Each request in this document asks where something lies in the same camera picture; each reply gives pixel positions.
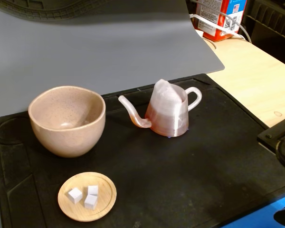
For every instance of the translucent plastic kettle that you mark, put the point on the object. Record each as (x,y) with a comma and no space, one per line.
(166,114)

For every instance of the speckled beige ceramic cup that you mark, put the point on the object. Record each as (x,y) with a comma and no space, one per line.
(61,140)

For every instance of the blue tape marker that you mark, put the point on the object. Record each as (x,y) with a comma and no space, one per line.
(170,136)

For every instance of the black work mat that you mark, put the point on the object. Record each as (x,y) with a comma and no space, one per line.
(168,171)

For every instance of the white cube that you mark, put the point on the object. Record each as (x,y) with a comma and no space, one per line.
(74,196)
(93,190)
(90,202)

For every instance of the round wooden coaster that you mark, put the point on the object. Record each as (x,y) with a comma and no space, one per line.
(107,202)

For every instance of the red labelled plastic container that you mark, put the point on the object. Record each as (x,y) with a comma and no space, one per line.
(209,14)

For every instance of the blue table sheet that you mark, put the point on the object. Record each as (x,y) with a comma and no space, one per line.
(256,216)

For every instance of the black plastic crate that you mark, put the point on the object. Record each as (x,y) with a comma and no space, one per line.
(270,21)

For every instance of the black gripper camera mount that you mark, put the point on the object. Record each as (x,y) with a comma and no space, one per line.
(275,130)

